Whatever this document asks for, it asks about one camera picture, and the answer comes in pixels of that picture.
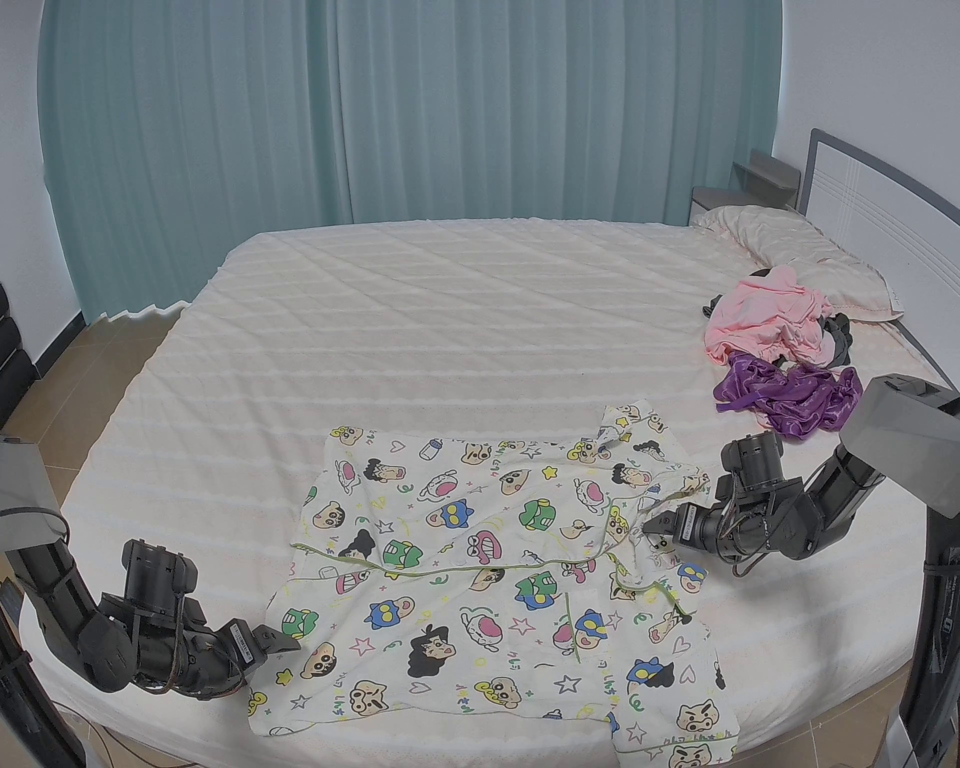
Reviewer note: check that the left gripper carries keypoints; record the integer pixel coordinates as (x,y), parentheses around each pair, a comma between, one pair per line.
(229,652)

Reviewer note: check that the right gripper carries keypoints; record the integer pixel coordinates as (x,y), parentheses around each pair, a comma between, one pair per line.
(705,529)

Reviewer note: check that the white printed pyjama top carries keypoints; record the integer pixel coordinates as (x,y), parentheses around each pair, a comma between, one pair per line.
(480,570)

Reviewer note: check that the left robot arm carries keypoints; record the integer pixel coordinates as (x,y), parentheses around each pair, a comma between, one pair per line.
(67,600)

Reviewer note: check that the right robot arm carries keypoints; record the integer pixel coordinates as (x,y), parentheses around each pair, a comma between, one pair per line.
(892,442)

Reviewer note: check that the bed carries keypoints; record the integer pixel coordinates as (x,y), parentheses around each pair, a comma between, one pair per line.
(465,315)

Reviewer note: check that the purple garment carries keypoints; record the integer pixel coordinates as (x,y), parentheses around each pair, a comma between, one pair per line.
(787,394)

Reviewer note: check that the pink garment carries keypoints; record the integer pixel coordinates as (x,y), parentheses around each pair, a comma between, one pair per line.
(765,315)

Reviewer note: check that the dark grey garment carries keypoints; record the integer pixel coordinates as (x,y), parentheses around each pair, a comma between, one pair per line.
(840,337)

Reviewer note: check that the cream pillow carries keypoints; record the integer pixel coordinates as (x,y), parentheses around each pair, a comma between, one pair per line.
(795,240)

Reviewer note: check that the grey bedside table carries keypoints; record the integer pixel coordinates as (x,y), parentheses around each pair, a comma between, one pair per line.
(765,191)

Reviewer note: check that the blue-green curtain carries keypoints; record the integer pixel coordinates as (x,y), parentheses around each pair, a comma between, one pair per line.
(300,112)

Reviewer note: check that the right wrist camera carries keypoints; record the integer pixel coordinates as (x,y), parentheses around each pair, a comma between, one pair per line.
(754,461)

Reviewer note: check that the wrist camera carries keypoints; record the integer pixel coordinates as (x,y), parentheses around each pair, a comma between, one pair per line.
(157,574)
(754,461)

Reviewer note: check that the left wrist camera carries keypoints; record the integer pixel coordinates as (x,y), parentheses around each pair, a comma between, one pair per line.
(157,574)

